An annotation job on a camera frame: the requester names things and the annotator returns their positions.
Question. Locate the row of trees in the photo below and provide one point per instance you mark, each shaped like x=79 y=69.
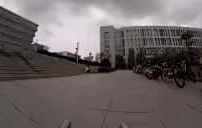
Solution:
x=105 y=61

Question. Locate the pole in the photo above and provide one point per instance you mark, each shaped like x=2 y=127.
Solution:
x=77 y=51

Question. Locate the distant low building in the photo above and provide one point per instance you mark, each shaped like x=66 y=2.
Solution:
x=69 y=54

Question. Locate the tall white building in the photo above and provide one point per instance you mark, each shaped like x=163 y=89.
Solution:
x=149 y=36

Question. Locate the small grey building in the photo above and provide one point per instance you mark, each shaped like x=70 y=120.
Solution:
x=42 y=47

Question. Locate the robot's own part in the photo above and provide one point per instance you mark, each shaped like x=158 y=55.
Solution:
x=124 y=125
x=65 y=124

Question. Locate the row of parked bicycles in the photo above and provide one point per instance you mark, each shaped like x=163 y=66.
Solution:
x=179 y=71

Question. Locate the grey stone steps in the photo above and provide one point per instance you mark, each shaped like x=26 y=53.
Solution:
x=9 y=66

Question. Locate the layered grey building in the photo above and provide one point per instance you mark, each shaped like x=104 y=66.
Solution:
x=12 y=30

